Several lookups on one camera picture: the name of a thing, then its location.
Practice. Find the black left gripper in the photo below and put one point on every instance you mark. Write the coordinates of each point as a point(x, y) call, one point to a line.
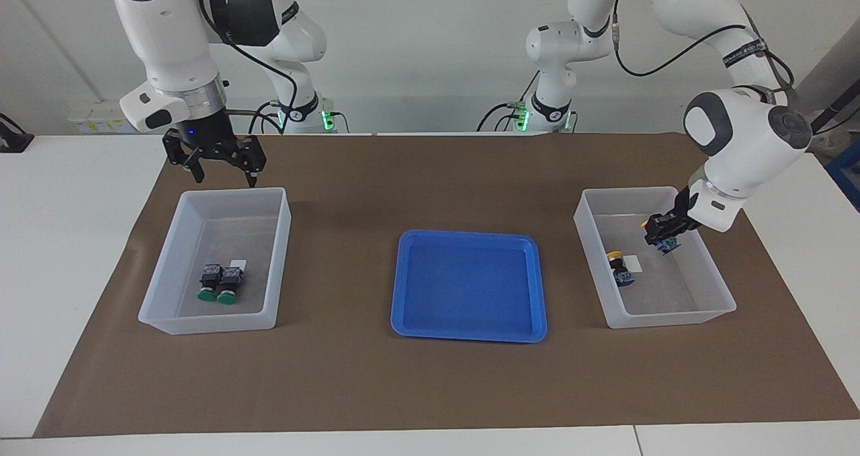
point(682, 217)

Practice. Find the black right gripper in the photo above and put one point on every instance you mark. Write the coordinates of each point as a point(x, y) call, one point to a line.
point(211, 140)

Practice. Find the yellow push button switch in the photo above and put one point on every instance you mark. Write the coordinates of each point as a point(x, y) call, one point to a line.
point(619, 268)
point(668, 246)

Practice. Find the green push button switch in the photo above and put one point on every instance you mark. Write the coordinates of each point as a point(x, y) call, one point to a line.
point(209, 283)
point(230, 285)

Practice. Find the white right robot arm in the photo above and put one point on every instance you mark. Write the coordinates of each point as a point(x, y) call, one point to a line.
point(161, 33)

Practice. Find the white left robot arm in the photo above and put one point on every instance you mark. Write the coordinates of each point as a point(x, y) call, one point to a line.
point(739, 154)

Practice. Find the translucent white plastic box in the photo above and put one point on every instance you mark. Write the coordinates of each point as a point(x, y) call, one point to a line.
point(672, 295)
point(164, 308)

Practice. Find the blue plastic tray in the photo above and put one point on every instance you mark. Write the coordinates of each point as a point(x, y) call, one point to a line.
point(470, 288)

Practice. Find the black stand pole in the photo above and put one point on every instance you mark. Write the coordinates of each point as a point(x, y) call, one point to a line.
point(833, 105)

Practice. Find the brown paper table mat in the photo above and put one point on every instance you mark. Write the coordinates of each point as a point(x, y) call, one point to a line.
point(430, 389)

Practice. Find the white wall socket box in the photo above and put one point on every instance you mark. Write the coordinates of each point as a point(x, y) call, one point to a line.
point(94, 117)

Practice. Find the black clamp mount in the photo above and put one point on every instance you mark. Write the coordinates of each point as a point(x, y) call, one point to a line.
point(13, 140)

